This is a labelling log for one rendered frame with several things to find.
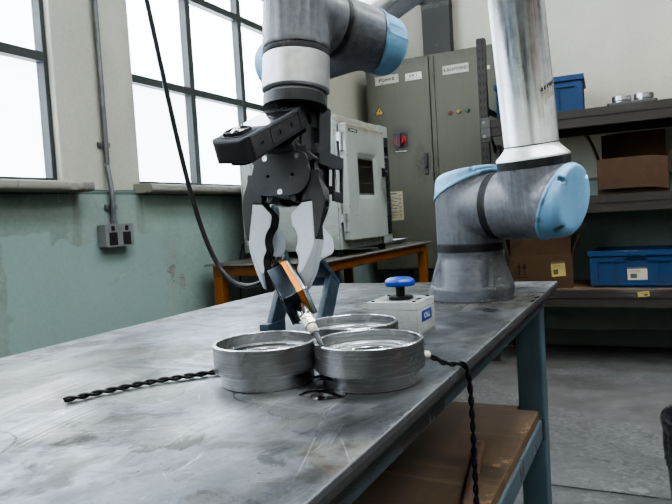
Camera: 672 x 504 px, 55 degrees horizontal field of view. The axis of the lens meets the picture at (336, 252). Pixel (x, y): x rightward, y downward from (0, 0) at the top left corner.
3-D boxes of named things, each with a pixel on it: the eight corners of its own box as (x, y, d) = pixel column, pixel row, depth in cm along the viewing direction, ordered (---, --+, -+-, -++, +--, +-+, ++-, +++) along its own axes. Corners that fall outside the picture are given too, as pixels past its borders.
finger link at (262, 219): (291, 290, 73) (304, 211, 73) (262, 290, 68) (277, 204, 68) (268, 285, 75) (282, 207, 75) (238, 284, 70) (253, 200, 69)
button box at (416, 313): (419, 338, 81) (417, 299, 81) (368, 336, 84) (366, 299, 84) (438, 326, 88) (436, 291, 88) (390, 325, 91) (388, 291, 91)
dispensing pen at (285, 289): (314, 361, 57) (253, 251, 69) (326, 385, 60) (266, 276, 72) (336, 349, 58) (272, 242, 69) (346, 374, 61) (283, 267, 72)
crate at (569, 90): (587, 118, 412) (585, 83, 411) (585, 110, 377) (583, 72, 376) (504, 127, 432) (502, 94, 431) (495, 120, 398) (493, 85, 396)
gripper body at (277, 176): (345, 209, 73) (346, 105, 74) (308, 199, 65) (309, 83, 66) (288, 212, 76) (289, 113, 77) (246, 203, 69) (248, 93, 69)
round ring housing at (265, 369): (201, 397, 59) (198, 353, 59) (230, 370, 70) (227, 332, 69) (314, 393, 58) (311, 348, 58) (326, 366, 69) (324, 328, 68)
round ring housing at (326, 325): (385, 344, 78) (383, 311, 78) (412, 362, 68) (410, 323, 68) (300, 353, 76) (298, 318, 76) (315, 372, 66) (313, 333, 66)
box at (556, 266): (586, 288, 381) (584, 225, 379) (502, 289, 399) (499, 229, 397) (586, 281, 419) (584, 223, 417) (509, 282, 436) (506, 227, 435)
